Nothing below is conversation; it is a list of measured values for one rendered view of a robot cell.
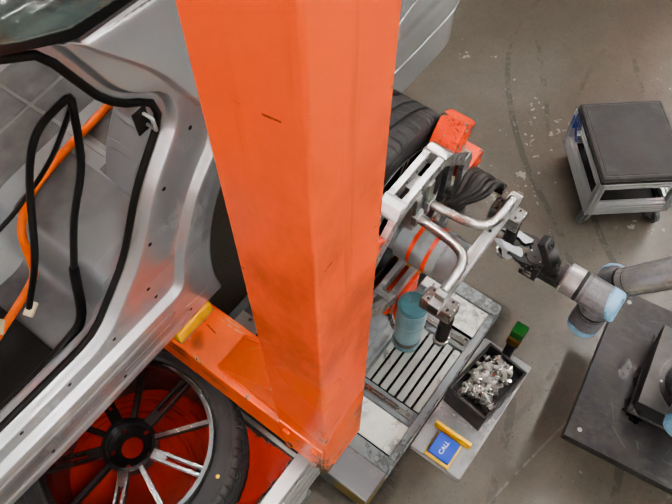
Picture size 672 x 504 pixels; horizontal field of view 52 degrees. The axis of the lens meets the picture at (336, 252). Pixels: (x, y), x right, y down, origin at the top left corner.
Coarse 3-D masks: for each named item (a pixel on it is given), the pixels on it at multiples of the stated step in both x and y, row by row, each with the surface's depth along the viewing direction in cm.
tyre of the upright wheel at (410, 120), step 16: (400, 96) 185; (400, 112) 176; (416, 112) 180; (432, 112) 183; (400, 128) 172; (416, 128) 173; (432, 128) 180; (400, 144) 169; (416, 144) 176; (400, 160) 172; (384, 176) 168; (384, 272) 220
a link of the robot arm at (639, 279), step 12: (612, 264) 204; (648, 264) 188; (660, 264) 184; (600, 276) 203; (612, 276) 198; (624, 276) 194; (636, 276) 190; (648, 276) 186; (660, 276) 183; (624, 288) 195; (636, 288) 191; (648, 288) 188; (660, 288) 186
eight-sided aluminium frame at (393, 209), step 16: (432, 144) 176; (416, 160) 173; (432, 160) 175; (448, 160) 176; (464, 160) 192; (432, 176) 172; (448, 176) 204; (400, 192) 172; (416, 192) 169; (448, 192) 210; (384, 208) 167; (400, 208) 166; (384, 288) 214; (400, 288) 212; (384, 304) 205
